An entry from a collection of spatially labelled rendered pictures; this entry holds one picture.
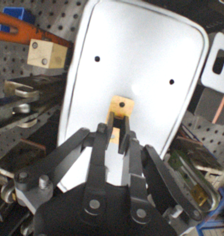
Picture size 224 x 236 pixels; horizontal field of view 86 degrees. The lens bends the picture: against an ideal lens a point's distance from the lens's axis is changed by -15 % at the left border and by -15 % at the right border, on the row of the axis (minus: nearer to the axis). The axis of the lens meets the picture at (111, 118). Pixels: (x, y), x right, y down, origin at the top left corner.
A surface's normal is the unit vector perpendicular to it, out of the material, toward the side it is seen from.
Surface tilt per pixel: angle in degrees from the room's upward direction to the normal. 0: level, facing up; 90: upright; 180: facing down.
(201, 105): 0
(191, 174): 78
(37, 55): 0
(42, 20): 0
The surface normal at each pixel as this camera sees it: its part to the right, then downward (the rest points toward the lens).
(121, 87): -0.06, 0.34
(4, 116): 0.94, 0.32
